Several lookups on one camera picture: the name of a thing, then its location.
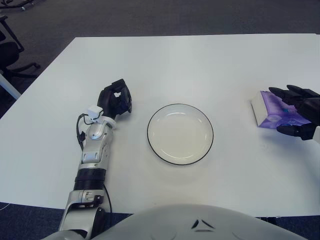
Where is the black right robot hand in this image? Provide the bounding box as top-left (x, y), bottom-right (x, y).
top-left (268, 84), bottom-right (320, 141)

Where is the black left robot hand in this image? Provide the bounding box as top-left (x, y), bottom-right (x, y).
top-left (96, 78), bottom-right (134, 122)

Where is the purple tissue paper pack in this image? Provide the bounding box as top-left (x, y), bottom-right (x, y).
top-left (250, 90), bottom-right (312, 130)

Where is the white plate with black rim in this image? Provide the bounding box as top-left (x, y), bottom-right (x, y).
top-left (146, 103), bottom-right (215, 166)

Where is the white left wrist sensor box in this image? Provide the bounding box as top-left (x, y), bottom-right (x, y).
top-left (87, 106), bottom-right (103, 121)

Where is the white desk leg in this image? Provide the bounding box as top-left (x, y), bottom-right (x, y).
top-left (0, 73), bottom-right (22, 101)

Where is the black office chair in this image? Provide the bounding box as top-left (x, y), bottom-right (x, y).
top-left (0, 14), bottom-right (41, 78)

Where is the black chair base with castors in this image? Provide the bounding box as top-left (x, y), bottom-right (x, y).
top-left (0, 0), bottom-right (33, 12)

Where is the grey robot torso shell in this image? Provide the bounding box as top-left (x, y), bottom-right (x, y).
top-left (42, 203), bottom-right (320, 240)

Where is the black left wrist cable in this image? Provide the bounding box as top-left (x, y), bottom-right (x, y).
top-left (76, 113), bottom-right (89, 151)

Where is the black left elbow cable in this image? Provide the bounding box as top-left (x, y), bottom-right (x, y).
top-left (103, 186), bottom-right (113, 213)

